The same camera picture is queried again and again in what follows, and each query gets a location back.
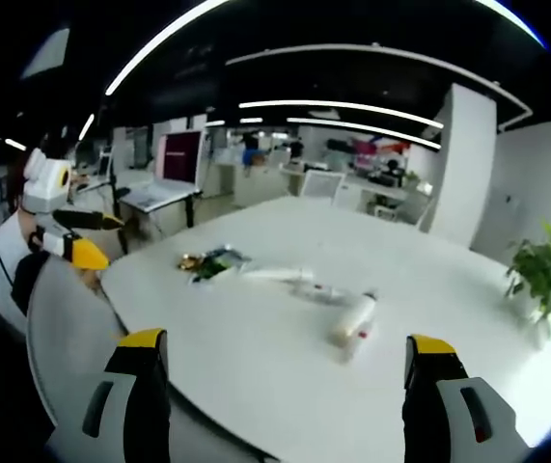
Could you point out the grey chair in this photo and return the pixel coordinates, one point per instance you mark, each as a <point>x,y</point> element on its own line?
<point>67,337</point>

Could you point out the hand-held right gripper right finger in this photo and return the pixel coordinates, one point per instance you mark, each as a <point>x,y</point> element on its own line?
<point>453,400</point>

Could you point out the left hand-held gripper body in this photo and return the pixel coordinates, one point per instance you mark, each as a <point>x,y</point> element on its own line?
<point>49,181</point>

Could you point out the gold skincare jar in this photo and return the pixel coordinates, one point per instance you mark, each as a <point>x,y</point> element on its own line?
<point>188,261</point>

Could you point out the white skincare bottle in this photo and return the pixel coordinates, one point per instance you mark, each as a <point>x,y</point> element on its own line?
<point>354,320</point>

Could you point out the large display screen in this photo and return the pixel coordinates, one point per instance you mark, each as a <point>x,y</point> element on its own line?
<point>180,159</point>

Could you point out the white skincare tube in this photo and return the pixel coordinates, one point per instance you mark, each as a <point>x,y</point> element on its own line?
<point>280,275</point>

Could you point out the green potted plant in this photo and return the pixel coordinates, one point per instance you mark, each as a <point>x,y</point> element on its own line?
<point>542,272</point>

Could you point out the green skincare packet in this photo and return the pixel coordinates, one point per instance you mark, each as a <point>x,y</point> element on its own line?
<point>217,263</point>

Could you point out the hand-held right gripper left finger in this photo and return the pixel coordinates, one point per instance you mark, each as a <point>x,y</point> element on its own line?
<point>123,386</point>

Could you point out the white office chair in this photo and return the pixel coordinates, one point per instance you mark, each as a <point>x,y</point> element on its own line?
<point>322,185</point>

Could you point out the white standing desk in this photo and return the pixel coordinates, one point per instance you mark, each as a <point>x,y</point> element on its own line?
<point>157,195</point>

